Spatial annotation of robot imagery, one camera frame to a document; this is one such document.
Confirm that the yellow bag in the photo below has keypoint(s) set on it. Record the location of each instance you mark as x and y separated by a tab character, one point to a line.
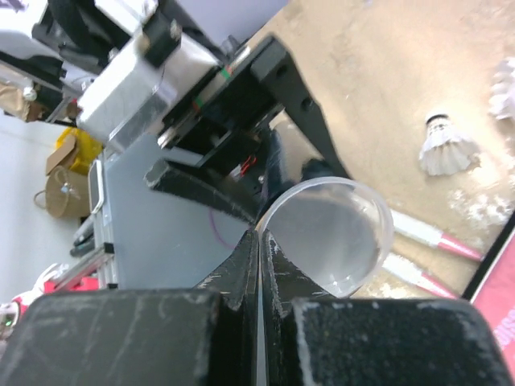
79	150

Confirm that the clear plastic tube lid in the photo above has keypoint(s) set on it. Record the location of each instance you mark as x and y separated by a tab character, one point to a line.
337	231

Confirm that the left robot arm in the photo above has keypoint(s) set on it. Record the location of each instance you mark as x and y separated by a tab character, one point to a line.
52	51

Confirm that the pink badminton racket upper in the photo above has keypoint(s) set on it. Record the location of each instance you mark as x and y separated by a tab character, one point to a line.
431	236

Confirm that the white shuttlecock lone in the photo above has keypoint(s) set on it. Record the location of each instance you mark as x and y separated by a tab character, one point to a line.
446	150

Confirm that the pink racket bag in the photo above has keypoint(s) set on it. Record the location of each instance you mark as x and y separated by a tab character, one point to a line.
491	292

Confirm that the black shuttlecock tube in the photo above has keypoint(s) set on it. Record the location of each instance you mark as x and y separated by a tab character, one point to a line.
289	159

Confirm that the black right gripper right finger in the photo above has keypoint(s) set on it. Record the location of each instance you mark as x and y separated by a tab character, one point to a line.
313	338

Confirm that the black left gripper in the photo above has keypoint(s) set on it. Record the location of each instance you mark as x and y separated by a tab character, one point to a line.
228	125

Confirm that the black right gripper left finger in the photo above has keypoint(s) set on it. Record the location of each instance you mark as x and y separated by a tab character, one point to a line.
205	335

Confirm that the white shuttlecock near bag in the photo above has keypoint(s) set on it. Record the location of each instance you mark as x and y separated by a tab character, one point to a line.
501	101

